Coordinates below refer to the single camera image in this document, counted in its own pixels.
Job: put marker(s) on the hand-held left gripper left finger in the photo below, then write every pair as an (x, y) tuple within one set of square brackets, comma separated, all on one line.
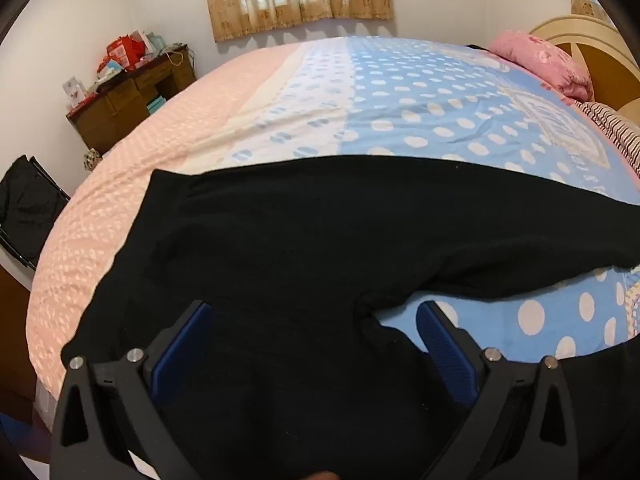
[(180, 355)]

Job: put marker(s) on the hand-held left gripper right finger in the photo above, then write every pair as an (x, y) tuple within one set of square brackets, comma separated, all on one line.
[(445, 355)]

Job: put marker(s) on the black pants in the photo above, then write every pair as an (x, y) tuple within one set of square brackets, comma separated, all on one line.
[(300, 240)]

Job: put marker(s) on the black folding chair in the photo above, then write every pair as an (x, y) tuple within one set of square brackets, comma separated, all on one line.
[(30, 205)]

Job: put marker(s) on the patterned bag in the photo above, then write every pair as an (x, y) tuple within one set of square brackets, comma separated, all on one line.
[(93, 160)]

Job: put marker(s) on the teal box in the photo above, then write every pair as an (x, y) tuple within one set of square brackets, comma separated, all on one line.
[(155, 105)]

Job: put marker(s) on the wooden dresser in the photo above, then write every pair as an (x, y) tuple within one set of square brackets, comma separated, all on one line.
[(115, 110)]

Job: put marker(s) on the bed with polka-dot sheet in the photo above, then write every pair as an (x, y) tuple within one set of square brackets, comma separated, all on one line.
[(400, 100)]

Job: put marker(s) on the white card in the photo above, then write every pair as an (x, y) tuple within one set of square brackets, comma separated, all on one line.
[(73, 91)]

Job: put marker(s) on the striped pillow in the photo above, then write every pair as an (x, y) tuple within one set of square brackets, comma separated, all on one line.
[(620, 130)]

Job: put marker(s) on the large red gift box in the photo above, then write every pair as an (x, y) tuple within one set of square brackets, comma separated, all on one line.
[(122, 52)]

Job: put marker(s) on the pink pillow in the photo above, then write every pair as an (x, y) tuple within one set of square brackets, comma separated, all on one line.
[(545, 62)]

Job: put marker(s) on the cream bed headboard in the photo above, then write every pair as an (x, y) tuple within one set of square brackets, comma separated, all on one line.
[(575, 30)]

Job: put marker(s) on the beige floral curtain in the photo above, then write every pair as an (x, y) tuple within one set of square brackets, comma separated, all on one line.
[(582, 5), (280, 0)]

